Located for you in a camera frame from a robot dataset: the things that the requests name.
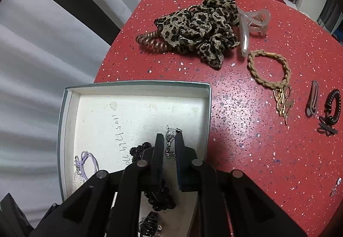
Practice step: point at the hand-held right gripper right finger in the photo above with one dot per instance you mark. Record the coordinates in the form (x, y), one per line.
(182, 170)

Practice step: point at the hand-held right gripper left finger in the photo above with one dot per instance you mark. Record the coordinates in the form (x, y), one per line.
(160, 156)

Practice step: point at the black beaded snap clip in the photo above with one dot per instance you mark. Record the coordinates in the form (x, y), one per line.
(160, 199)

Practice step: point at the white cardboard box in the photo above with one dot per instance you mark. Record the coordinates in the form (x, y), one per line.
(134, 113)

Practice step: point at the black and purple hair clip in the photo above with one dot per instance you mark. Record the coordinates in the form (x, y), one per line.
(150, 223)

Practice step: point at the gold hairpin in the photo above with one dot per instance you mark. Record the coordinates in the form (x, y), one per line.
(282, 104)

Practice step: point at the leopard print scrunchie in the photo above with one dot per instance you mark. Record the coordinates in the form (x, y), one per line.
(198, 28)

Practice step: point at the clear plastic claw clip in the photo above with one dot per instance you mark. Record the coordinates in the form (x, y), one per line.
(245, 38)

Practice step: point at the brown snap hair clip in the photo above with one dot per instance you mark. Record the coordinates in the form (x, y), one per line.
(313, 97)

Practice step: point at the white curtain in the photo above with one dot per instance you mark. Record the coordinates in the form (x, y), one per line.
(40, 65)

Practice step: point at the black bow hairpin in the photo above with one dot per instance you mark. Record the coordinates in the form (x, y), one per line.
(327, 127)

